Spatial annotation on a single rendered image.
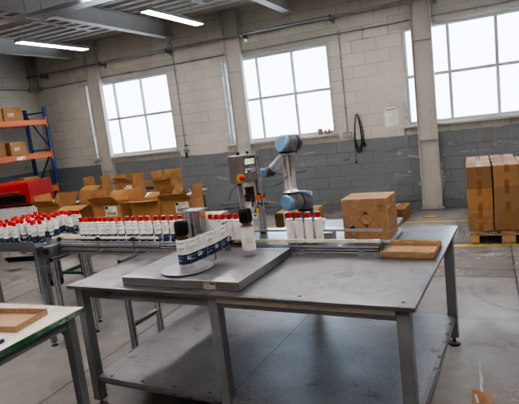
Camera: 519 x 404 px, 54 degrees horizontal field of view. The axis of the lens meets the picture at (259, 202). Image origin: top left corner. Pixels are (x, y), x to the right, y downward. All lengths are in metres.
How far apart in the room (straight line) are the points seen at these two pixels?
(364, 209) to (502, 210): 3.24
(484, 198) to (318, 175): 3.49
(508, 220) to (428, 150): 2.53
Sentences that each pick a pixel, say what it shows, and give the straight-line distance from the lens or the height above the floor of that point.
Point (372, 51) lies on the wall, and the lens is 8.70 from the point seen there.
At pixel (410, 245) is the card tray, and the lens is 3.24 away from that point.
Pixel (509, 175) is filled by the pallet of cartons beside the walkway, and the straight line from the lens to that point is 6.32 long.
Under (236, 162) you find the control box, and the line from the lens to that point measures 3.42.
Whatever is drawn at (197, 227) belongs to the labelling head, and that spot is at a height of 1.02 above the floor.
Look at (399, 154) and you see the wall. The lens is 8.63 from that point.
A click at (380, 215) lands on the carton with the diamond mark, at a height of 1.01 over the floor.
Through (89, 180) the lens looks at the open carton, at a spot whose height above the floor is 1.09.
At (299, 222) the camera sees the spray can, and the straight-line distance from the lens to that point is 3.25.
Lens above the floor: 1.68
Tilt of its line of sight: 9 degrees down
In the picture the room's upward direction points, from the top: 7 degrees counter-clockwise
